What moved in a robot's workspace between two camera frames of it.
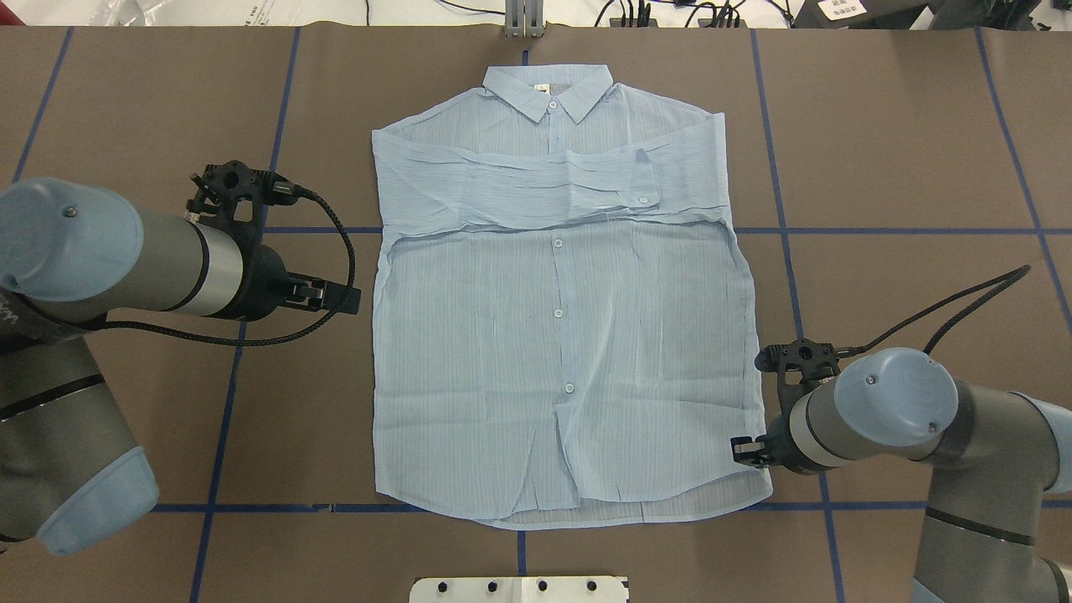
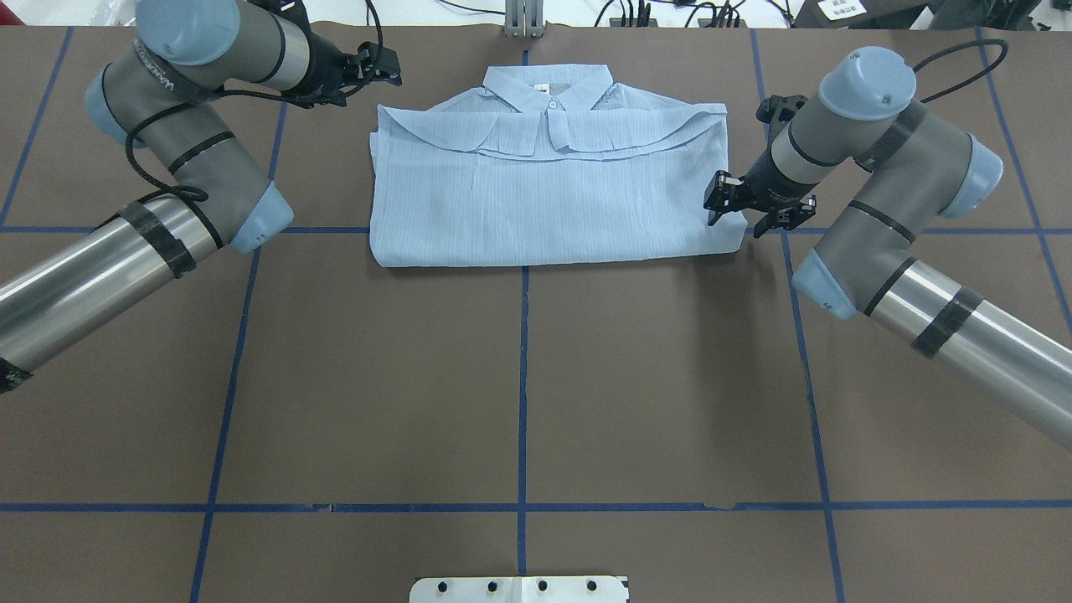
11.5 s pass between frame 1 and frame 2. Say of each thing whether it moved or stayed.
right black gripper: moved
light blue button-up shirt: moved
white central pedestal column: stayed
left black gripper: moved
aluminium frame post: stayed
